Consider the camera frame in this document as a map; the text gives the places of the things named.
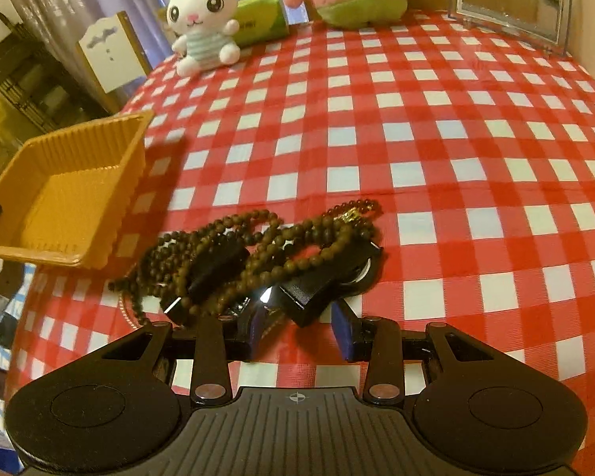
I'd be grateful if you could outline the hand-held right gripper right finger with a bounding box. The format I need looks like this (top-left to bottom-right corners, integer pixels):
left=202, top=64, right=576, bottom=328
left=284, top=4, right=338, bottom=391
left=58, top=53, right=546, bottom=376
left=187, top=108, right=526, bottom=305
left=331, top=301, right=503, bottom=406

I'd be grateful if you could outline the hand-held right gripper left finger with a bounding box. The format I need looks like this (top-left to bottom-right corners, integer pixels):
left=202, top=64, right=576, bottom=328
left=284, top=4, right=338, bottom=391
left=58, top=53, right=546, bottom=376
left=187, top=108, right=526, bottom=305
left=99, top=306, right=269, bottom=405

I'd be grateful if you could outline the black wristwatch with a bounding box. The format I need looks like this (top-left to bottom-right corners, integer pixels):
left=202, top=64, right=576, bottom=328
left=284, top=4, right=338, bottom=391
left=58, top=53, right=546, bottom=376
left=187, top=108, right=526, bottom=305
left=276, top=243, right=386, bottom=329

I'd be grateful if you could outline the brown bead necklace gold charm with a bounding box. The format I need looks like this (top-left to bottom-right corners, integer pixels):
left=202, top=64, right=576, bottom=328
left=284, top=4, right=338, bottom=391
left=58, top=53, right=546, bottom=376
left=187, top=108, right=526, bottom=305
left=217, top=198, right=384, bottom=319

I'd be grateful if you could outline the yellow ribbed plastic tray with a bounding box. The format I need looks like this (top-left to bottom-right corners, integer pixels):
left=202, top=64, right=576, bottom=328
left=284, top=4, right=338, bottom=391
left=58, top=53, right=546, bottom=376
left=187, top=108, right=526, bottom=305
left=0, top=111, right=155, bottom=269

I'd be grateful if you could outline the black glossy accessory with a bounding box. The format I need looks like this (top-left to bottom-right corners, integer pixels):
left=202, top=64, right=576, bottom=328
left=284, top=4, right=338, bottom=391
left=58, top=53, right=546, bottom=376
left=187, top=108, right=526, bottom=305
left=161, top=236, right=278, bottom=358

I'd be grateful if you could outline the gold chain bracelet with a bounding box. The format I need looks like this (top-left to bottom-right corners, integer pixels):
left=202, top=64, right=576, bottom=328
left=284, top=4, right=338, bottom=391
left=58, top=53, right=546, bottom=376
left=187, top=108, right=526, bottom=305
left=120, top=290, right=146, bottom=329

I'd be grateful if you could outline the dark brown bead necklace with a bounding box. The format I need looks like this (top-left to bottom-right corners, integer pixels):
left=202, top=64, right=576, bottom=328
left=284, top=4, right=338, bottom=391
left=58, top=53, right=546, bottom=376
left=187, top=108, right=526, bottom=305
left=108, top=210, right=284, bottom=319

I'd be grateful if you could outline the dark shelf rack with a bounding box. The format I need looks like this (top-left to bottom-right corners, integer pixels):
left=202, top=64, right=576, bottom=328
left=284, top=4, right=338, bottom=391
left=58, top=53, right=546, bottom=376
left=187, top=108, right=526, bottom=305
left=0, top=11, right=110, bottom=134

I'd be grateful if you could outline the red white checked tablecloth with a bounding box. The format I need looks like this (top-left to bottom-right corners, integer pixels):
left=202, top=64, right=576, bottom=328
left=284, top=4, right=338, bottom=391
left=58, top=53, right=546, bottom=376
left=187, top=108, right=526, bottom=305
left=5, top=10, right=595, bottom=476

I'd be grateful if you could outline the white wooden chair back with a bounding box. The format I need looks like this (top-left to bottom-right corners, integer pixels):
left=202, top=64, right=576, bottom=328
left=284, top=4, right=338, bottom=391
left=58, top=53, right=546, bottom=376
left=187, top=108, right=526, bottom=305
left=76, top=11, right=153, bottom=95

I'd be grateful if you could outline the white rabbit plush toy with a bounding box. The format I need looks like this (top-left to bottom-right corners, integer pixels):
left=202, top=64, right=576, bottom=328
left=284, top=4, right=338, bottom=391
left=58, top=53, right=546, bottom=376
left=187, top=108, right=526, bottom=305
left=166, top=0, right=242, bottom=77

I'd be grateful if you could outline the green tissue pack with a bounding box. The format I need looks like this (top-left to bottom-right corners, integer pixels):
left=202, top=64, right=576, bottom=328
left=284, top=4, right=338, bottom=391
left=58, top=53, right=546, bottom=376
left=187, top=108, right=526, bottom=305
left=233, top=0, right=291, bottom=49

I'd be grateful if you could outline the clear acrylic picture frame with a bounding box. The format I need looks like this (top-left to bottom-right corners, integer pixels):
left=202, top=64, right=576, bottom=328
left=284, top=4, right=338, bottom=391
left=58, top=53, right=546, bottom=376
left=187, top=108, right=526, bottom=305
left=447, top=0, right=573, bottom=56

